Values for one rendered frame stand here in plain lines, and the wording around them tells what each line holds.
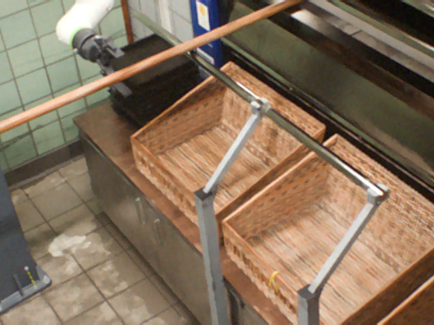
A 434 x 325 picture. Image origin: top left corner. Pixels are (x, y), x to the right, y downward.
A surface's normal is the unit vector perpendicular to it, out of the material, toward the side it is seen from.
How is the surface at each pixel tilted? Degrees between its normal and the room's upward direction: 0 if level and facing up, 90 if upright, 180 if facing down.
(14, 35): 90
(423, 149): 70
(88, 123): 0
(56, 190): 0
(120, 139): 0
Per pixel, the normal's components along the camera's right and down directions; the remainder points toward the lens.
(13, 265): 0.62, 0.46
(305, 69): -0.81, 0.13
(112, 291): -0.09, -0.77
